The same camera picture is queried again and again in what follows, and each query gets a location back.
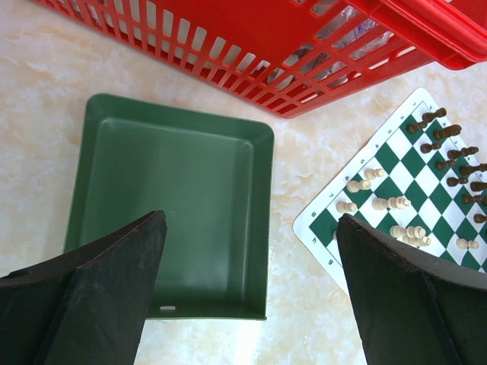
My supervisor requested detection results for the green white chess mat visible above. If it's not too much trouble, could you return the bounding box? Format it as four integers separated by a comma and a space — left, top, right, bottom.
293, 88, 486, 288

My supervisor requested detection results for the dark green plastic tray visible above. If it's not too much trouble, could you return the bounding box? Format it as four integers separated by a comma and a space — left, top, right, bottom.
64, 94, 274, 320

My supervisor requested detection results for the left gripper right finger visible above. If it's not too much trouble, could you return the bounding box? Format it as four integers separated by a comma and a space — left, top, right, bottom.
336, 214, 486, 364

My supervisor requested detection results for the red plastic shopping basket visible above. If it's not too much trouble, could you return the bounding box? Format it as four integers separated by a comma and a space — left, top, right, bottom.
43, 1, 486, 118

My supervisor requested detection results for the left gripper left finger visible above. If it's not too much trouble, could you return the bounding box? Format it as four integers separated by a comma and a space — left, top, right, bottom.
1, 211, 167, 364

